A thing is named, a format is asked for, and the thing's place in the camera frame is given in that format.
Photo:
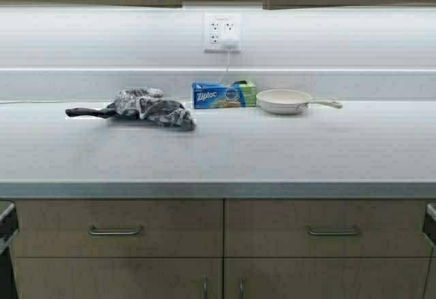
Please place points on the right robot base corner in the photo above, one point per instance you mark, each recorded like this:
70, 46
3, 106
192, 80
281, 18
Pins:
429, 225

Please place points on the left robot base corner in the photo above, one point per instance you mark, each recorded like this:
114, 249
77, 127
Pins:
9, 224

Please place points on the blue Ziploc bag box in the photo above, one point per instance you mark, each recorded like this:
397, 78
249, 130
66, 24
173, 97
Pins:
239, 94

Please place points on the white frying pan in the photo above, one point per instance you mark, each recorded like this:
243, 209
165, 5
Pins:
290, 102

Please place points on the grey patterned dish towel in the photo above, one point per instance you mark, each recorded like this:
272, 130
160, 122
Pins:
149, 104

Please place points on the white plug adapter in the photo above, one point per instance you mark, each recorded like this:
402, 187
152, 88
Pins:
230, 45

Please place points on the right wooden drawer front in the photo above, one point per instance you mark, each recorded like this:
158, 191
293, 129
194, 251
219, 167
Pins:
276, 228

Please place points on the wooden drawer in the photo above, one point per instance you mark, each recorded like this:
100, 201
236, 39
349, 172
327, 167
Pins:
171, 228
276, 228

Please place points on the black frying pan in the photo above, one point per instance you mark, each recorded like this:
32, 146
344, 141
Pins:
109, 112

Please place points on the left wooden drawer front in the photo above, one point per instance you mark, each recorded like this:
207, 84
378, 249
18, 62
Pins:
171, 228

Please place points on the white wall outlet plate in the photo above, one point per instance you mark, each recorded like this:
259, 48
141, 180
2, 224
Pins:
219, 28

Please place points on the left lower door handle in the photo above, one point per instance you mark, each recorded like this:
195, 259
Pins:
204, 288

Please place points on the door handle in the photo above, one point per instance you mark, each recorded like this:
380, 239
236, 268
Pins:
241, 288
204, 288

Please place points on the right lower door handle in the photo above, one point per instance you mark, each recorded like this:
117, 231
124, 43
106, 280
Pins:
241, 288

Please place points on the left drawer metal handle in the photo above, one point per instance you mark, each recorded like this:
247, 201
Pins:
114, 232

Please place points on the drawer metal handle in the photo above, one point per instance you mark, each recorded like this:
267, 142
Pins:
333, 232
114, 232

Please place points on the right drawer metal handle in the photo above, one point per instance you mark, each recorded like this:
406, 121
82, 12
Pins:
333, 232

